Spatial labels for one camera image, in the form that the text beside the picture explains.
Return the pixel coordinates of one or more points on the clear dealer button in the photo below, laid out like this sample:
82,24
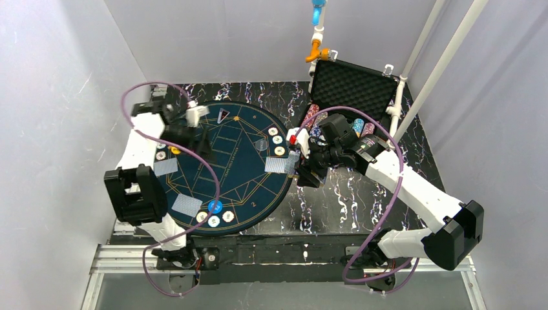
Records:
261,145

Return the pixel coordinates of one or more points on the light blue chip row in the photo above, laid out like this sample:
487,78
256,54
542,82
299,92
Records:
358,126

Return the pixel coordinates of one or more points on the black poker chip case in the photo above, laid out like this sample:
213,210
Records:
340,83

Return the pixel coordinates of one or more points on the red white poker chip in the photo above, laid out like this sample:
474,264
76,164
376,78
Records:
228,216

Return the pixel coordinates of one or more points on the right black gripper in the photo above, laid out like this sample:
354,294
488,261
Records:
311,164

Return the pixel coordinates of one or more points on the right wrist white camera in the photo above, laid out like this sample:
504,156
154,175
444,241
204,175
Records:
297,137

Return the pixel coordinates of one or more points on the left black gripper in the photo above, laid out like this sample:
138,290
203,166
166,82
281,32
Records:
193,134

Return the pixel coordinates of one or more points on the round dark blue poker mat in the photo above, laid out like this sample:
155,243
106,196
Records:
245,188

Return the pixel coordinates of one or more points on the light blue poker chip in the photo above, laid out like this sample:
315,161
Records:
213,221

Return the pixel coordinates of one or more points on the aluminium rail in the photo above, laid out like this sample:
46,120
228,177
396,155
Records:
136,193
267,276

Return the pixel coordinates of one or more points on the playing card deck box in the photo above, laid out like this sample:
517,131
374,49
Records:
310,179

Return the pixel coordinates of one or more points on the white pvc pipe frame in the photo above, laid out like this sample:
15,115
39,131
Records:
444,31

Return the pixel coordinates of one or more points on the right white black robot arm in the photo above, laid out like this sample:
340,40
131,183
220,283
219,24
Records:
453,228

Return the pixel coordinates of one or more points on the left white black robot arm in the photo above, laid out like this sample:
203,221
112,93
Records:
170,236

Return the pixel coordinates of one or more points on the dealt cards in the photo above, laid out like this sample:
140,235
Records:
275,165
186,205
167,166

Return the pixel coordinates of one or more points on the purple chip row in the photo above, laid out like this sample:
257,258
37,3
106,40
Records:
368,128

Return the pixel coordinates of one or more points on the aluminium rail left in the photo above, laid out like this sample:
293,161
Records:
136,193

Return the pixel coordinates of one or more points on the blue patterned playing cards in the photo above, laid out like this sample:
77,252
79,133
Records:
291,161

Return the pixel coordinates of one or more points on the orange poker chip stack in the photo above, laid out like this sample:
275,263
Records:
161,155

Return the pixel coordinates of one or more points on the aluminium rail front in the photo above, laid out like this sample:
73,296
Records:
267,276

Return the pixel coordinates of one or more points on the blue small blind button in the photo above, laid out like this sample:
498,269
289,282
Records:
215,207

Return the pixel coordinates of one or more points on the orange pipe clamp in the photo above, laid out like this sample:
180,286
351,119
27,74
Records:
317,52

